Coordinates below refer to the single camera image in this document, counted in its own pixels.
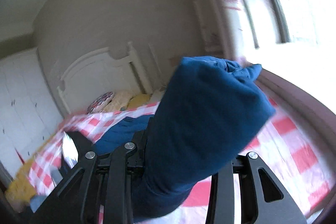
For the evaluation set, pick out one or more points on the blue puffer jacket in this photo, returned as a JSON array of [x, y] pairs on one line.
[[211, 110]]

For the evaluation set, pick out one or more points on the white bedside table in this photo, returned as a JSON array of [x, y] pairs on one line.
[[157, 95]]

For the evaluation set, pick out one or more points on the yellow pillow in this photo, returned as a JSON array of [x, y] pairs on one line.
[[138, 100]]

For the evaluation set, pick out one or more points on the colourful patterned pillow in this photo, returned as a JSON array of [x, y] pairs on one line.
[[100, 102]]

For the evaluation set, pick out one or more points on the white wooden headboard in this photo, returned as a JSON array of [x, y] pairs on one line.
[[97, 73]]

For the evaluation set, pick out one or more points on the pink white checkered bedsheet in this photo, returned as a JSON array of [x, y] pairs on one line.
[[299, 158]]

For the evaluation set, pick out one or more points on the white wardrobe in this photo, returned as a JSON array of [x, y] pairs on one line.
[[29, 115]]

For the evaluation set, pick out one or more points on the yellow blanket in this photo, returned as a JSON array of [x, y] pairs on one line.
[[20, 191]]

